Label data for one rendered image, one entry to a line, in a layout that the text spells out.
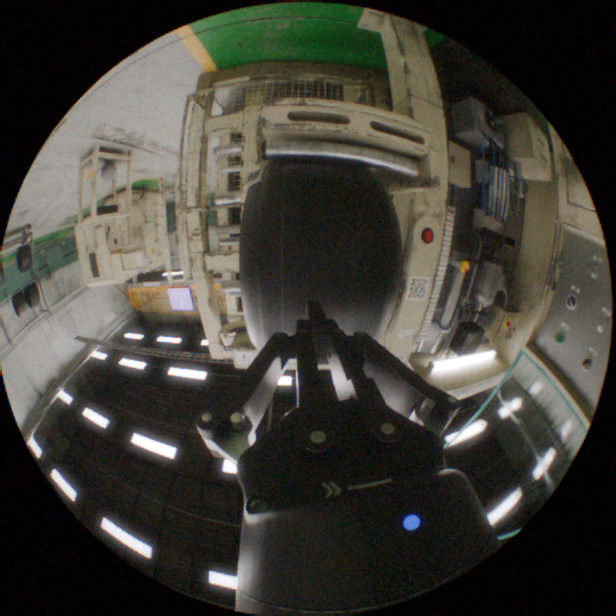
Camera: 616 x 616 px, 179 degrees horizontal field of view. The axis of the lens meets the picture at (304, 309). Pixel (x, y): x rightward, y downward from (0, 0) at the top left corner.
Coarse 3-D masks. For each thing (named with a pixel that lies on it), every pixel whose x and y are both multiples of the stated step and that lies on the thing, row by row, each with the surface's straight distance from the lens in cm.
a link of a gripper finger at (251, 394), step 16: (272, 336) 15; (272, 352) 13; (256, 368) 11; (272, 368) 12; (240, 384) 10; (256, 384) 10; (272, 384) 13; (224, 400) 10; (240, 400) 10; (256, 400) 10; (208, 416) 9; (224, 416) 9; (256, 416) 11; (208, 432) 9; (224, 432) 9
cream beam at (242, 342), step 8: (240, 336) 107; (248, 336) 106; (232, 344) 102; (240, 344) 101; (248, 344) 100; (232, 352) 102; (256, 352) 99; (288, 368) 104; (320, 368) 104; (328, 368) 105
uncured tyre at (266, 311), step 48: (288, 192) 33; (336, 192) 34; (384, 192) 40; (240, 240) 35; (288, 240) 29; (336, 240) 30; (384, 240) 33; (240, 288) 35; (288, 288) 30; (336, 288) 30; (384, 288) 33
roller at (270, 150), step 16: (272, 144) 43; (288, 144) 43; (304, 144) 43; (320, 144) 43; (336, 144) 44; (320, 160) 44; (336, 160) 44; (352, 160) 44; (368, 160) 45; (384, 160) 46; (400, 160) 48; (416, 176) 51
